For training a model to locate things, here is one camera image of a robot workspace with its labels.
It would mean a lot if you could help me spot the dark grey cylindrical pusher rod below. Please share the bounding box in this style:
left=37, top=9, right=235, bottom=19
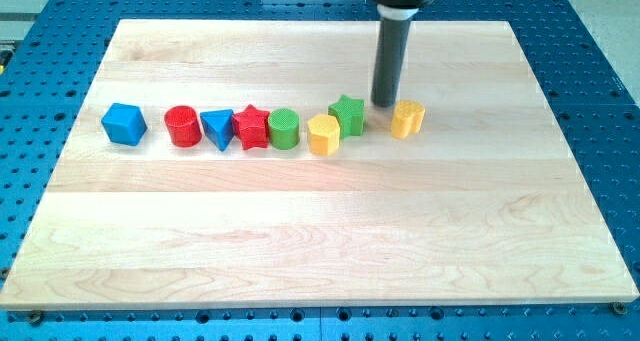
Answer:
left=371, top=6, right=418, bottom=108

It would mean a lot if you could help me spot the red star block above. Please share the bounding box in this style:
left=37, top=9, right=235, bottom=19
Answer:
left=232, top=104, right=270, bottom=150

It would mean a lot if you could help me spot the red cylinder block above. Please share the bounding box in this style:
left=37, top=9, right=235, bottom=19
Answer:
left=164, top=105, right=202, bottom=147

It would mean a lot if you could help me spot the blue cube block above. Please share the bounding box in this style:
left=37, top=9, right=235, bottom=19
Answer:
left=101, top=103, right=147, bottom=146

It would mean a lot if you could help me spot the light wooden board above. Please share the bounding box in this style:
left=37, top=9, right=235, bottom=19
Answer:
left=1, top=19, right=639, bottom=310

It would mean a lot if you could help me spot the yellow heart block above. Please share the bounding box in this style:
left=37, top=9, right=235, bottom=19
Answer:
left=391, top=100, right=426, bottom=139

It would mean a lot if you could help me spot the green cylinder block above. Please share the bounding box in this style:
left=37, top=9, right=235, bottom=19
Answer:
left=268, top=108, right=299, bottom=150

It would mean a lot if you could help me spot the yellow hexagon block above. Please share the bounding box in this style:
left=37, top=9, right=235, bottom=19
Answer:
left=307, top=114, right=340, bottom=156

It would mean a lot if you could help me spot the blue triangle block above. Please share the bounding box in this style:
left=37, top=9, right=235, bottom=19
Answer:
left=200, top=109, right=234, bottom=151

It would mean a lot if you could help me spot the green star block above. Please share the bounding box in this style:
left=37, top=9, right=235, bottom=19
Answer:
left=328, top=95, right=365, bottom=139

